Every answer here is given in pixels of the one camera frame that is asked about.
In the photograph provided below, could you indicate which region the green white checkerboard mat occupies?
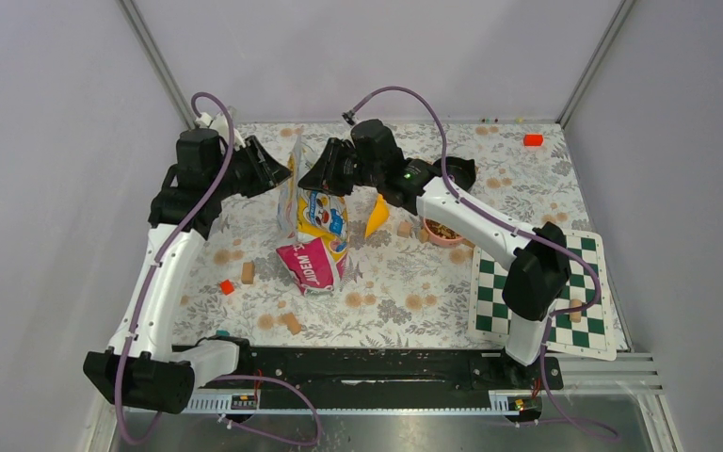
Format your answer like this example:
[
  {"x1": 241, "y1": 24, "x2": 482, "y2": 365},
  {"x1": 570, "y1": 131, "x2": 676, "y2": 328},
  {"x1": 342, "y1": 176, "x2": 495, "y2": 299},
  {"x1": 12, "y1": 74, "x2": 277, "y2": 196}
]
[{"x1": 468, "y1": 226, "x2": 618, "y2": 363}]

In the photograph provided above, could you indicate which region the pink pet food bowl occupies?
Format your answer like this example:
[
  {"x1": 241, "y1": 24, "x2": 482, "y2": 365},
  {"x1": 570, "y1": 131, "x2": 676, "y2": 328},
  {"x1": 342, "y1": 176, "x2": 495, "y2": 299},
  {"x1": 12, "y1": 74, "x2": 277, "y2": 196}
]
[{"x1": 423, "y1": 218, "x2": 464, "y2": 248}]

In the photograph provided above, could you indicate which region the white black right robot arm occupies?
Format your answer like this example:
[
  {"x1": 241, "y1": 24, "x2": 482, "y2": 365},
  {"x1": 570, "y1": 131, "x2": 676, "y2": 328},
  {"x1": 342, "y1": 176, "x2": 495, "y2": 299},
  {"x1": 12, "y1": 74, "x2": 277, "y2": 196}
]
[{"x1": 298, "y1": 120, "x2": 570, "y2": 388}]

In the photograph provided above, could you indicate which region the wooden cylinder on checkerboard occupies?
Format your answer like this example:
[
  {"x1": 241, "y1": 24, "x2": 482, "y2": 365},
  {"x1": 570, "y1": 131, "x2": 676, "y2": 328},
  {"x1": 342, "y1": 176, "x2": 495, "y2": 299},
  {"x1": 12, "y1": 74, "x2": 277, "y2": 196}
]
[{"x1": 569, "y1": 299, "x2": 584, "y2": 324}]

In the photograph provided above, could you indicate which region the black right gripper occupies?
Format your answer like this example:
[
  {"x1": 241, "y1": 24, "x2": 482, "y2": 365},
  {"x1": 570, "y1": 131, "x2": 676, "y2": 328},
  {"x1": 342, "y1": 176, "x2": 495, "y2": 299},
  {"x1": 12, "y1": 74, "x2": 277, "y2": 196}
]
[{"x1": 297, "y1": 138, "x2": 382, "y2": 198}]

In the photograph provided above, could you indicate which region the pet food bag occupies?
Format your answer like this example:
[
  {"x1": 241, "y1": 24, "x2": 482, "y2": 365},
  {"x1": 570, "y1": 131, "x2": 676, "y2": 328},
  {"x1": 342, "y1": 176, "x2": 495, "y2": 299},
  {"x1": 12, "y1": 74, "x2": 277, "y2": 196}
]
[{"x1": 276, "y1": 139, "x2": 348, "y2": 295}]

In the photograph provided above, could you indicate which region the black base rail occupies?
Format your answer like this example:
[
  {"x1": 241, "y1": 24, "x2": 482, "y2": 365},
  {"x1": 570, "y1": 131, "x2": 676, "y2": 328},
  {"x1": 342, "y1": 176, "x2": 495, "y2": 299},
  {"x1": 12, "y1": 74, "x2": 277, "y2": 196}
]
[{"x1": 205, "y1": 341, "x2": 564, "y2": 412}]

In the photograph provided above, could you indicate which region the wooden cylinder near bowl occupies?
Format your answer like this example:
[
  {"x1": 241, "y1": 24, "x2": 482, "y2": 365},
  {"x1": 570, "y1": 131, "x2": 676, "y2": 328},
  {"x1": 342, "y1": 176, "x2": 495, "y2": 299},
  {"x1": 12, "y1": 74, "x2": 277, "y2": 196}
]
[{"x1": 396, "y1": 221, "x2": 413, "y2": 238}]

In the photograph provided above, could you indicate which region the wooden block left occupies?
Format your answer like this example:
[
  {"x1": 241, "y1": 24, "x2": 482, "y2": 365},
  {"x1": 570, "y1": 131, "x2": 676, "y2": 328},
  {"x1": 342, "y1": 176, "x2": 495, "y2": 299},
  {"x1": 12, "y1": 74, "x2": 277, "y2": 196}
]
[{"x1": 240, "y1": 261, "x2": 255, "y2": 285}]

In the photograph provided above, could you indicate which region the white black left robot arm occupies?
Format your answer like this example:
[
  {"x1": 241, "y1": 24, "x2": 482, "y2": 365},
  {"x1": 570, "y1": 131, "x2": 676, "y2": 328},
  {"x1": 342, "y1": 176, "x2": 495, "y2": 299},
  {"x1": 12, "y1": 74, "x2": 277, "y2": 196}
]
[{"x1": 83, "y1": 113, "x2": 291, "y2": 414}]

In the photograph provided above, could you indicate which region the floral table mat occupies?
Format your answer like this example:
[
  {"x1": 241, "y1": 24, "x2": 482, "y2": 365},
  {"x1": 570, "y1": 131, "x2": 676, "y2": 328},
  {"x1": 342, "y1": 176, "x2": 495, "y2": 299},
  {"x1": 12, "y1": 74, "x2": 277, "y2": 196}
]
[{"x1": 172, "y1": 123, "x2": 590, "y2": 348}]

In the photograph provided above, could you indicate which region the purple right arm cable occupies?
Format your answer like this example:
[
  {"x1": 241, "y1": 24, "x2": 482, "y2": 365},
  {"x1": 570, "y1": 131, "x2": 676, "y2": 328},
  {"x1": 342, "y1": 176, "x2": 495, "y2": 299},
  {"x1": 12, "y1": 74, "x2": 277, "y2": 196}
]
[{"x1": 343, "y1": 86, "x2": 621, "y2": 444}]

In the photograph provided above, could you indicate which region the red block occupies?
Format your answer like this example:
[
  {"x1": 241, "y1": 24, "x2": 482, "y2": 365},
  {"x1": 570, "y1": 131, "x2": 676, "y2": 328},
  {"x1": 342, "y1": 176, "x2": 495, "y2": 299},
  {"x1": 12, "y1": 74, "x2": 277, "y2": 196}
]
[
  {"x1": 218, "y1": 280, "x2": 235, "y2": 296},
  {"x1": 522, "y1": 134, "x2": 544, "y2": 147}
]

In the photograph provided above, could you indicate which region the red block at front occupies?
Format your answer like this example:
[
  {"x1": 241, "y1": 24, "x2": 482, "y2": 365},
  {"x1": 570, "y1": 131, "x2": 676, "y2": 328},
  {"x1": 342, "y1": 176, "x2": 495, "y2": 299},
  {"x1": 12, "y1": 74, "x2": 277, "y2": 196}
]
[{"x1": 218, "y1": 280, "x2": 235, "y2": 296}]

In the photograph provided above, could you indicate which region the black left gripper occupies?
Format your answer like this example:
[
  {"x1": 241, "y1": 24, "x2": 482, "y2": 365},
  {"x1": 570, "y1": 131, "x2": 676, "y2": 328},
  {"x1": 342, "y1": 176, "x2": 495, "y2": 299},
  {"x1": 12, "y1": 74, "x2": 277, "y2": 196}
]
[{"x1": 210, "y1": 135, "x2": 292, "y2": 200}]

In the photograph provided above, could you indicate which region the yellow plastic scoop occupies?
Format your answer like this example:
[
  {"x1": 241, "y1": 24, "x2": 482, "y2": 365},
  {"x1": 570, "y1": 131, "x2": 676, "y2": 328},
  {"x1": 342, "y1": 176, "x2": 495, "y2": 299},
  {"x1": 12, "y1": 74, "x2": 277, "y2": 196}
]
[{"x1": 364, "y1": 194, "x2": 390, "y2": 238}]

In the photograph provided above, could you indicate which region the wooden block front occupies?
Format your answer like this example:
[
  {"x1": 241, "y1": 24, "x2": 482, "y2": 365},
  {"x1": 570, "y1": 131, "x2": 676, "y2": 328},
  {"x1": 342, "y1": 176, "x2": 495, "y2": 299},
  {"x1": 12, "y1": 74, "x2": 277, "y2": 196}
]
[{"x1": 281, "y1": 313, "x2": 302, "y2": 335}]

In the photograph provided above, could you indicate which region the black round lid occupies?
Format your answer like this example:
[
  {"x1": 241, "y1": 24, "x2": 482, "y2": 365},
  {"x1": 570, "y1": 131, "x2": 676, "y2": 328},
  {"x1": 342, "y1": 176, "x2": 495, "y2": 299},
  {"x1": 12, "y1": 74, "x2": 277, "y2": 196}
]
[{"x1": 443, "y1": 155, "x2": 476, "y2": 191}]

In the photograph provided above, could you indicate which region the red block at back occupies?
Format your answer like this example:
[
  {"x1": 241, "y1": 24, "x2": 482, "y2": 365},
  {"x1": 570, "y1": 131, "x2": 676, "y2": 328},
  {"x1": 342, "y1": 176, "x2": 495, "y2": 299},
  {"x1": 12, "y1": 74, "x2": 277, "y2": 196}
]
[{"x1": 522, "y1": 134, "x2": 544, "y2": 147}]

